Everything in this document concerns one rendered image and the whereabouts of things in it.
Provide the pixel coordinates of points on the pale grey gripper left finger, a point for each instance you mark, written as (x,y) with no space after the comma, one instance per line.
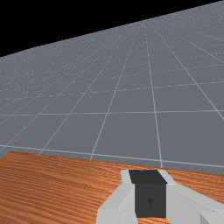
(125,201)

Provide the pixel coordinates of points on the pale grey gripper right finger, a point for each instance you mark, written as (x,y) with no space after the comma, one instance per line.
(180,204)

